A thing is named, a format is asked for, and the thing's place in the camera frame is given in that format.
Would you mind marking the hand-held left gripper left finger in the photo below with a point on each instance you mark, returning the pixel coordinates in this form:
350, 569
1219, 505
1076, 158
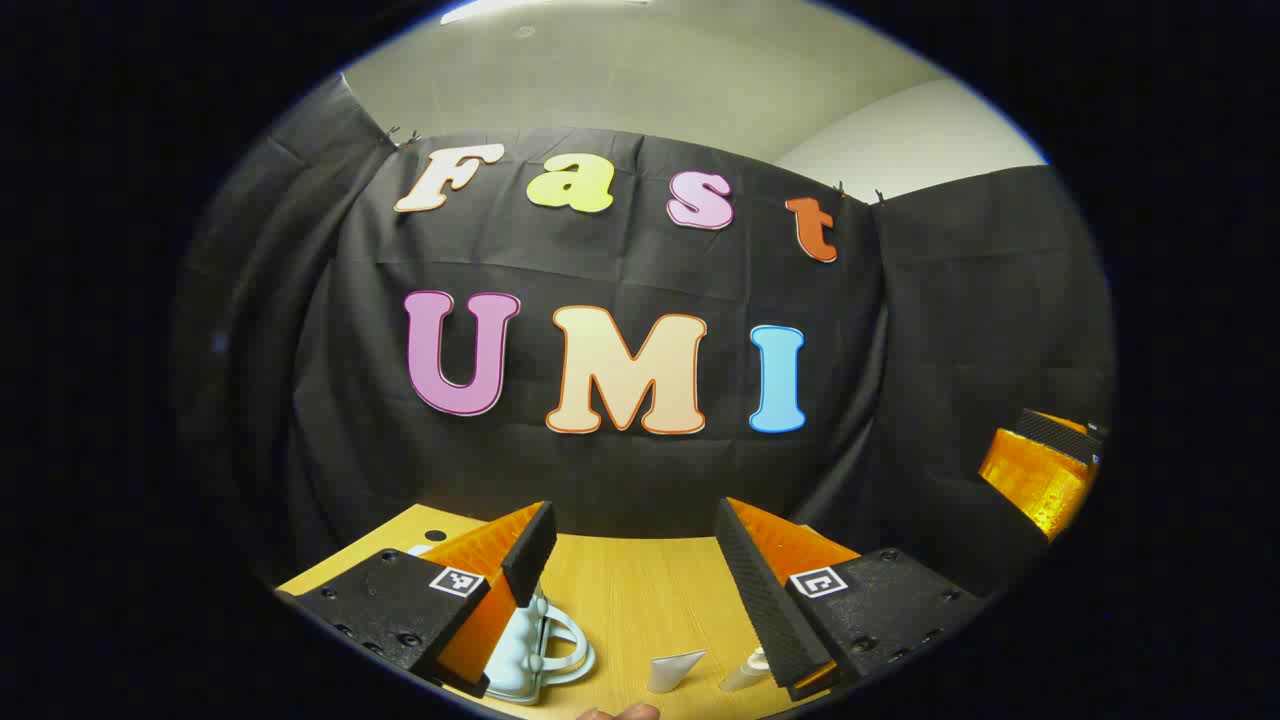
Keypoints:
530, 560

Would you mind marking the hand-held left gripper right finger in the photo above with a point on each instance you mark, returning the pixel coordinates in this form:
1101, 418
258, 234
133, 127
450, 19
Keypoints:
760, 600

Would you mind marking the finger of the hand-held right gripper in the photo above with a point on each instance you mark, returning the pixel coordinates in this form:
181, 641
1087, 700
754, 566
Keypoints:
1040, 480

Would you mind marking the white capped bottle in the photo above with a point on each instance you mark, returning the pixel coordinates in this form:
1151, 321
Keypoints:
745, 675

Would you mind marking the white squeeze tube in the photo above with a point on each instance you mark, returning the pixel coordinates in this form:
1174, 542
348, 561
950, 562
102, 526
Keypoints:
670, 672

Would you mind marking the black backdrop cloth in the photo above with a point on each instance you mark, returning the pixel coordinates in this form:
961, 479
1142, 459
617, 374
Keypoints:
600, 470

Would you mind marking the ceiling light strip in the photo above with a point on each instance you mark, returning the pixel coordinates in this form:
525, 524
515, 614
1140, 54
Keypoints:
500, 8

